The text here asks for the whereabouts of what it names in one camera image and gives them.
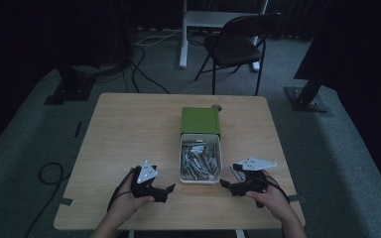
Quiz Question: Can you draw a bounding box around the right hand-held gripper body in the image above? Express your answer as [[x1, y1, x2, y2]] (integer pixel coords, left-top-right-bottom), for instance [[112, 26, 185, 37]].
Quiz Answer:
[[231, 157, 278, 197]]

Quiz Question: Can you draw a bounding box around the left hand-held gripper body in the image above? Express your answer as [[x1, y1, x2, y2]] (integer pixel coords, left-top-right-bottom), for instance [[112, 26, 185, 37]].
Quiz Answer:
[[130, 160, 169, 203]]

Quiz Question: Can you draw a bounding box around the white drawer tray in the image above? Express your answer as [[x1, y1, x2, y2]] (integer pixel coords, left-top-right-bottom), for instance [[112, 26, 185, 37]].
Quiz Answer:
[[179, 132, 223, 185]]

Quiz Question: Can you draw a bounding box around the pile of silver metal pieces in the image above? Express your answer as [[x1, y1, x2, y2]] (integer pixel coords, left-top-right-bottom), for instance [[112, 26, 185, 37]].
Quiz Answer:
[[181, 139, 220, 181]]

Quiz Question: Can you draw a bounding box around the green box sleeve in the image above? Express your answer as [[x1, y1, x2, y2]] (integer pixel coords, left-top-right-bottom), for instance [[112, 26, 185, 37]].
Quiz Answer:
[[180, 106, 222, 136]]

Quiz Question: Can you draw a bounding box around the person's left hand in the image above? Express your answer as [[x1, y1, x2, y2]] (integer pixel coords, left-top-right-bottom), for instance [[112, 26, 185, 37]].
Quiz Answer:
[[106, 173, 156, 229]]

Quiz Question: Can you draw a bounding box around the person's right hand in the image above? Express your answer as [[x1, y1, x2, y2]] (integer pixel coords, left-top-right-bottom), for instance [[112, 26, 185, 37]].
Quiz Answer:
[[245, 175, 294, 222]]

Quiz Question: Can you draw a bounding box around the black stand base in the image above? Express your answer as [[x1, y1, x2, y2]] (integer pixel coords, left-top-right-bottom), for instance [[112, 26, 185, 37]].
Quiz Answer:
[[43, 64, 97, 106]]

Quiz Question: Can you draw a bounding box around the black folding chair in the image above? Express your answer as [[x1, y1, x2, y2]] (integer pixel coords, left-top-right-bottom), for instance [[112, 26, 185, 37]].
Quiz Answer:
[[193, 12, 283, 97]]

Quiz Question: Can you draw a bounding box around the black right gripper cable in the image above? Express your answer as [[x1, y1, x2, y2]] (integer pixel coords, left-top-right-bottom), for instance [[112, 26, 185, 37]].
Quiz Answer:
[[264, 174, 291, 204]]

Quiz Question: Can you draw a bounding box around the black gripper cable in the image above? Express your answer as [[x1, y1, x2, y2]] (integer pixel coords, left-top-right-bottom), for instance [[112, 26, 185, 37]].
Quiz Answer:
[[264, 174, 291, 204], [106, 168, 137, 213]]

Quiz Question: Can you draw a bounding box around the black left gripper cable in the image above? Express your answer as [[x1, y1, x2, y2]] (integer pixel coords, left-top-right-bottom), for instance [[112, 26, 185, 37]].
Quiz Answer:
[[106, 168, 137, 213]]

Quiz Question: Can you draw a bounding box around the black looped floor cable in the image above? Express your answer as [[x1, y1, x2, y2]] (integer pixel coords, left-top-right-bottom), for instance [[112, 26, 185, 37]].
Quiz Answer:
[[24, 161, 72, 238]]

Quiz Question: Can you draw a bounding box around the black stand with base plate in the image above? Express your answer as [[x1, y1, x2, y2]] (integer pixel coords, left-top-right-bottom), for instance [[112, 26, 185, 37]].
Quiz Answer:
[[284, 73, 329, 114]]

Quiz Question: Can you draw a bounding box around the white floor cable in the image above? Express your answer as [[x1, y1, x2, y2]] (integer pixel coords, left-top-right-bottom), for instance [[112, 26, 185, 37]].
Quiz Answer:
[[134, 28, 184, 47]]

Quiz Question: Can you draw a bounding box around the white desk frame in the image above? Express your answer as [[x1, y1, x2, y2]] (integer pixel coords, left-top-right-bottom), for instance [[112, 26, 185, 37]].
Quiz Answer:
[[178, 0, 270, 72]]

